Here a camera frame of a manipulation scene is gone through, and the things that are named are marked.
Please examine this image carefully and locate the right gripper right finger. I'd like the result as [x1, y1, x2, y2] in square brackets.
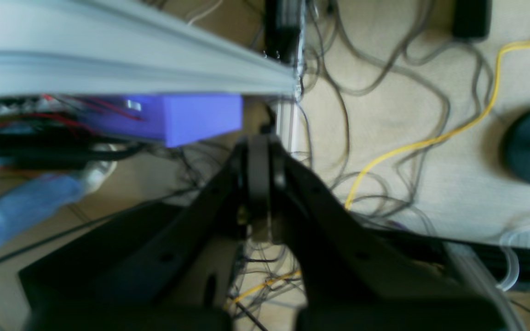
[267, 137, 523, 331]

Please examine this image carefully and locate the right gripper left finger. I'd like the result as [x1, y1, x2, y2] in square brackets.
[19, 136, 271, 331]

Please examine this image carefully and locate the white sneaker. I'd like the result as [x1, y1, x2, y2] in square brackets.
[75, 160, 117, 195]

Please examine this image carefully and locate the purple plastic box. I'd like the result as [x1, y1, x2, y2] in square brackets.
[78, 94, 243, 148]

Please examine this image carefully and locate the blue jeans leg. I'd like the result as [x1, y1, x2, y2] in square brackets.
[0, 172, 87, 247]

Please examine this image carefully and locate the black power adapter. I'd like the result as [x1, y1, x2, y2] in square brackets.
[451, 0, 493, 42]

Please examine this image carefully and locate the aluminium extrusion rail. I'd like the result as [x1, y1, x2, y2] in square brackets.
[0, 0, 297, 97]

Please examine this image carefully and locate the yellow cable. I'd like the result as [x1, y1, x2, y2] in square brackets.
[224, 36, 530, 309]

